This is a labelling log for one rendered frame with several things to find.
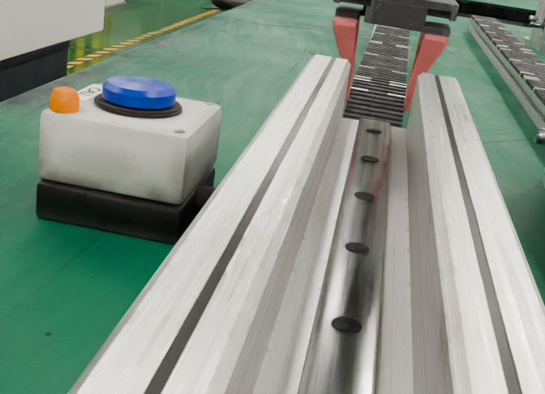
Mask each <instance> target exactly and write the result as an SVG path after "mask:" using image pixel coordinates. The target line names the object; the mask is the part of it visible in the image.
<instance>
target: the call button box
mask: <svg viewBox="0 0 545 394"><path fill-rule="evenodd" d="M77 93H78V96H79V111H78V112H75V113H59V112H55V111H53V110H51V109H49V108H48V109H45V110H43V111H42V113H41V119H40V141H39V162H38V174H39V177H40V178H42V179H41V180H40V181H39V182H38V184H37V187H36V215H37V216H39V217H42V218H46V219H50V220H55V221H63V222H67V223H72V224H76V225H83V226H87V227H92V228H96V229H103V230H108V231H112V232H116V233H124V234H128V235H132V236H136V237H141V238H148V239H152V240H157V241H161V242H168V243H177V242H178V240H179V239H180V237H181V236H182V235H183V234H184V232H185V231H186V230H187V228H188V226H189V225H190V224H191V222H192V221H193V220H194V219H195V217H196V216H197V214H198V213H199V212H200V210H201V208H202V207H203V206H204V205H205V204H206V202H207V201H208V199H209V198H210V196H211V195H212V193H213V192H214V191H215V190H216V187H213V184H214V178H215V169H214V167H212V166H213V165H214V163H215V162H216V160H217V149H218V142H219V135H220V128H221V115H222V110H221V107H220V106H219V105H217V104H214V103H211V102H202V101H194V100H189V99H185V98H180V97H176V101H175V104H174V105H173V106H170V107H167V108H162V109H141V108H133V107H127V106H123V105H117V104H115V103H111V102H109V101H107V100H105V99H104V98H103V97H102V84H92V85H90V86H88V87H86V88H84V89H82V90H80V91H78V92H77Z"/></svg>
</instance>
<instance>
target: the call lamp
mask: <svg viewBox="0 0 545 394"><path fill-rule="evenodd" d="M49 109H51V110H53V111H55V112H59V113H75V112H78V111H79V96H78V93H77V91H76V89H74V88H69V87H56V88H54V90H53V91H52V93H51V94H50V96H49Z"/></svg>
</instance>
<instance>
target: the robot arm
mask: <svg viewBox="0 0 545 394"><path fill-rule="evenodd" d="M333 1H334V2H337V3H339V2H348V3H353V4H359V5H363V8H361V7H356V6H346V5H339V6H338V8H337V9H336V13H335V17H334V18H333V31H334V35H335V38H336V42H337V48H338V52H339V55H340V58H342V59H347V60H348V61H349V62H350V64H351V68H350V76H349V80H348V85H347V90H346V95H345V102H347V100H348V98H349V94H350V88H351V84H352V78H353V72H354V60H355V54H356V48H357V41H358V30H359V23H360V16H365V17H364V22H365V23H368V24H377V25H382V26H387V27H392V28H401V29H406V30H411V31H416V32H421V33H420V37H419V40H418V46H417V49H416V53H415V56H414V63H413V66H412V70H411V73H410V79H409V83H408V86H407V89H406V97H405V105H404V112H407V111H408V109H409V107H410V104H411V102H412V100H413V96H414V90H415V85H416V81H417V77H418V75H420V74H422V73H423V72H424V73H427V72H428V71H429V70H430V68H431V66H432V65H433V64H434V62H435V61H436V59H437V58H438V57H439V56H440V54H441V53H442V51H443V50H444V48H445V47H446V45H447V44H448V39H449V36H450V32H451V29H450V27H449V25H448V24H442V23H437V22H431V21H426V17H427V15H429V16H434V17H439V18H445V19H449V21H456V18H457V12H458V7H459V5H458V3H457V2H456V1H455V0H333Z"/></svg>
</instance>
